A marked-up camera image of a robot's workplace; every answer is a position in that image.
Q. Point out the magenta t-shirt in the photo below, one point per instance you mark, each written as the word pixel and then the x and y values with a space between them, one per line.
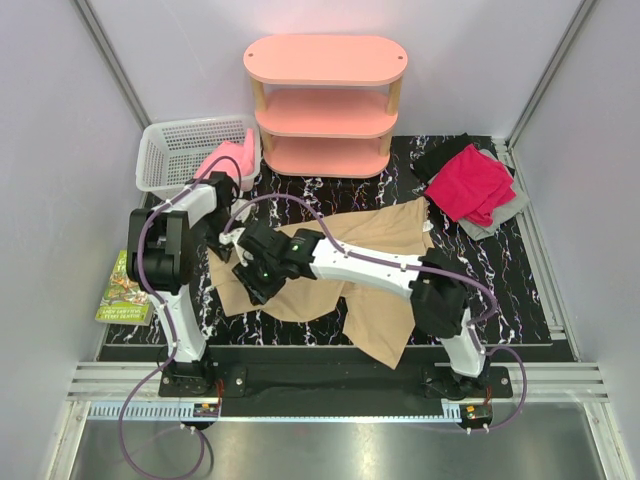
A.
pixel 471 186

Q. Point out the black marble mat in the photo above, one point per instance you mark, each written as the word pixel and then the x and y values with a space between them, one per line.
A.
pixel 499 262

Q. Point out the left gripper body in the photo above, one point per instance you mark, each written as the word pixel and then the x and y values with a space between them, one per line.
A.
pixel 218 222

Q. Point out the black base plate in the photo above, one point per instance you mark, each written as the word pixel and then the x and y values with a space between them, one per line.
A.
pixel 339 383

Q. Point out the black t-shirt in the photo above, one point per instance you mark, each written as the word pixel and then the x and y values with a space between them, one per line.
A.
pixel 429 164

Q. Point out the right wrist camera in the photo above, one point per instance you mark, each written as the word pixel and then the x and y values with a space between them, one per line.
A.
pixel 230 241

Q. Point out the white plastic basket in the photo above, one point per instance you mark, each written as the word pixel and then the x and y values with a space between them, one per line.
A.
pixel 171 152

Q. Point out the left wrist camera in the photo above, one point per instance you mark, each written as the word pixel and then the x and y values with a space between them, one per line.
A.
pixel 242 210

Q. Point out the green treehouse book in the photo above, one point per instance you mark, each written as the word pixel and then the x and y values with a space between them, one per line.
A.
pixel 123 301

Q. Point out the pink three-tier shelf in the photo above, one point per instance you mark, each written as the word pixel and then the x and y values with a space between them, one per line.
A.
pixel 326 105

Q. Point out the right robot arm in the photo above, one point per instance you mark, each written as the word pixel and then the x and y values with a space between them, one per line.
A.
pixel 438 299

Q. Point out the grey t-shirt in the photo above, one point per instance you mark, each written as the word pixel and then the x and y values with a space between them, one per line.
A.
pixel 500 215

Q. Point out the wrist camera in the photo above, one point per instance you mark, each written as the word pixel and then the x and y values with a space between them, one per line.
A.
pixel 242 210
pixel 230 241

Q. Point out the pink t-shirt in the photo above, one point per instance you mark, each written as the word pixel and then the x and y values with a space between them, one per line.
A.
pixel 238 160

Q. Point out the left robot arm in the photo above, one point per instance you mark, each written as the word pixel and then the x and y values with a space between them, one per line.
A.
pixel 161 258

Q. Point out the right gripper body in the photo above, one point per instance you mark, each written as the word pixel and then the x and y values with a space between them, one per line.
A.
pixel 260 277

